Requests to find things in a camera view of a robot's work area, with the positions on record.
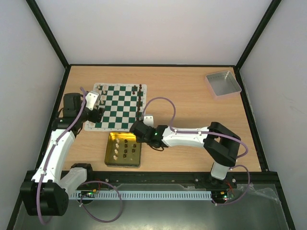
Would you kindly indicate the black aluminium frame rail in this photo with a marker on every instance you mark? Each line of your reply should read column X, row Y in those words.
column 199, row 179

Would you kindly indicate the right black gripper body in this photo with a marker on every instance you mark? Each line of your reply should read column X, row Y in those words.
column 137, row 127

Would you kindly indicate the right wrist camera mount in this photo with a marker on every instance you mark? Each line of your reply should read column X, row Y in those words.
column 148, row 120

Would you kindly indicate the white slotted cable duct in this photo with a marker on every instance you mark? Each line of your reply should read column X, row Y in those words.
column 143, row 195

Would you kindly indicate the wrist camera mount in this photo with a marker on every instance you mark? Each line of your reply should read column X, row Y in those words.
column 148, row 120
column 91, row 98

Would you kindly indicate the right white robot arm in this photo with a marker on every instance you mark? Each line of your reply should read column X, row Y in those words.
column 220, row 142

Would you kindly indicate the gold metal tin tray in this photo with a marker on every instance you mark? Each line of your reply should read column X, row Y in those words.
column 115, row 150

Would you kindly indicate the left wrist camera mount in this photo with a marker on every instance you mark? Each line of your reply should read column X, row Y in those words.
column 91, row 98

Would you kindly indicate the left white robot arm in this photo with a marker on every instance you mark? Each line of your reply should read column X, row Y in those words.
column 47, row 193

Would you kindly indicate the silver square metal tin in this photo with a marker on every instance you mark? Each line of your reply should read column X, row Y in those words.
column 222, row 85

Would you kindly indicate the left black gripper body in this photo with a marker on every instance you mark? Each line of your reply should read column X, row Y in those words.
column 95, row 118

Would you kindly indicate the green white chess board mat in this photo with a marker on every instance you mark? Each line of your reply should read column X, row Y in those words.
column 122, row 103

